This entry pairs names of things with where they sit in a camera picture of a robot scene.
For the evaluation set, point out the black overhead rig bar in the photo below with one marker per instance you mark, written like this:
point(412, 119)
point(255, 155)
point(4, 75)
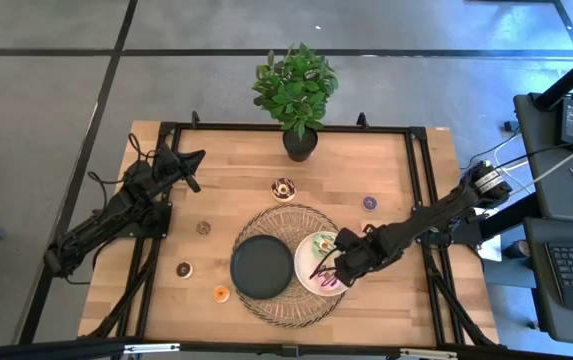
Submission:
point(41, 350)

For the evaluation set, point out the orange sprinkled donut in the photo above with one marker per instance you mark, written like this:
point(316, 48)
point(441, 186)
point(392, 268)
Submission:
point(221, 293)

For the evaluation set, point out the chocolate donut coloured sprinkles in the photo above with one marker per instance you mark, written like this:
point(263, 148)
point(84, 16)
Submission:
point(184, 270)

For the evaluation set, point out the black slanted pole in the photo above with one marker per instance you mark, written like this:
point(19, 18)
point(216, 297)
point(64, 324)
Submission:
point(571, 79)

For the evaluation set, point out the white round plate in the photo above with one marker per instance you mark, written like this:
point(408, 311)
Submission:
point(305, 265)

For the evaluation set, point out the black plant pot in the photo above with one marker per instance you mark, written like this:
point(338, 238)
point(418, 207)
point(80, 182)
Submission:
point(300, 147)

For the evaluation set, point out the green frosted donut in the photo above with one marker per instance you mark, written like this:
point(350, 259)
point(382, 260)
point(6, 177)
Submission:
point(322, 244)

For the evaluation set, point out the blue sprinkled donut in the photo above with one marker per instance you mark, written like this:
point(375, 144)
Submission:
point(369, 203)

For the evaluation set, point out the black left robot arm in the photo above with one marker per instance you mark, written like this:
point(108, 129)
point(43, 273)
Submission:
point(116, 210)

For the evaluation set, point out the black side desk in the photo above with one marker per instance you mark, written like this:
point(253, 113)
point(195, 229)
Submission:
point(546, 150)

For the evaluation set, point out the black round plate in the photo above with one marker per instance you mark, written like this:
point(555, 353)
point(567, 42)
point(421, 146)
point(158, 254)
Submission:
point(262, 267)

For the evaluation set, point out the brown chocolate sprinkle donut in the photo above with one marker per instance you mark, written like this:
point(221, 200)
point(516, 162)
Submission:
point(203, 228)

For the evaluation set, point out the white paper sheet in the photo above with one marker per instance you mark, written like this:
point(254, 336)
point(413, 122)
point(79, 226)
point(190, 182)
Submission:
point(491, 248)

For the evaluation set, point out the pink donut chocolate drizzle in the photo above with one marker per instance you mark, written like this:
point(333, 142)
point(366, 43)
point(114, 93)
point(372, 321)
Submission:
point(328, 283)

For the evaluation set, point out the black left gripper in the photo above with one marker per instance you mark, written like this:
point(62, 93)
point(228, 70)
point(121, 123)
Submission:
point(166, 167)

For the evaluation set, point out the chocolate donut white drizzle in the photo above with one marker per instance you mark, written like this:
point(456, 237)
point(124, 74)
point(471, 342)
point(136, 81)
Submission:
point(283, 189)

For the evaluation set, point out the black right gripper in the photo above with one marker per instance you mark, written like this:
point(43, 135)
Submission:
point(361, 252)

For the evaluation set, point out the green leafy plant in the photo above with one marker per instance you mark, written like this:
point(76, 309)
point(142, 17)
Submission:
point(295, 87)

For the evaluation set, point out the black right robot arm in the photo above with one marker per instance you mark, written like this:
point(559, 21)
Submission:
point(441, 210)

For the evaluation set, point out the black aluminium table frame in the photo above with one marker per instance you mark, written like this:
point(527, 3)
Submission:
point(416, 150)

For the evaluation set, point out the silver metal bracket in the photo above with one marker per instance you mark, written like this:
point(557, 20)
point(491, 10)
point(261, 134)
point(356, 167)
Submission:
point(151, 348)
point(428, 354)

